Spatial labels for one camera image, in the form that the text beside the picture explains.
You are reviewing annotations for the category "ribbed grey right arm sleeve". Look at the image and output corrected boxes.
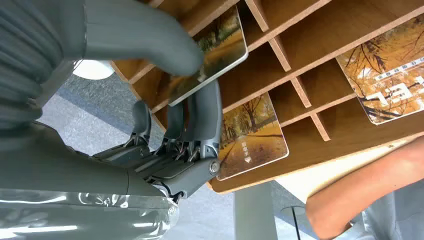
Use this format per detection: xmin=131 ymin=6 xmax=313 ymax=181
xmin=0 ymin=0 xmax=88 ymax=133

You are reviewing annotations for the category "wooden card slot organizer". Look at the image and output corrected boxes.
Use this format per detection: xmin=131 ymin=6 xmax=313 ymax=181
xmin=110 ymin=0 xmax=424 ymax=195

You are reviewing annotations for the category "autumn branches card white print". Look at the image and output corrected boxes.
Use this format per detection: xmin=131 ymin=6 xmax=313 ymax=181
xmin=335 ymin=14 xmax=424 ymax=126

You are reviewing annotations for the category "thin black cable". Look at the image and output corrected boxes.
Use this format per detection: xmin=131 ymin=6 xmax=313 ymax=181
xmin=290 ymin=206 xmax=303 ymax=240

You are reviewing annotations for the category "white round object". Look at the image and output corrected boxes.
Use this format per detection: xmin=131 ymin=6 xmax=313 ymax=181
xmin=72 ymin=59 xmax=116 ymax=81

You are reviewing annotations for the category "grey table leg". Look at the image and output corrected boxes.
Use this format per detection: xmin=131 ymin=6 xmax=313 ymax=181
xmin=233 ymin=181 xmax=279 ymax=240

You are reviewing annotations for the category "person's torso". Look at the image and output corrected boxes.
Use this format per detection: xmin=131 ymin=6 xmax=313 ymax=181
xmin=347 ymin=187 xmax=424 ymax=240

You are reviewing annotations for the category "autumn path photo card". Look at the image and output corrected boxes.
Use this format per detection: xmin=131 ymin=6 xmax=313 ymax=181
xmin=216 ymin=92 xmax=290 ymax=182

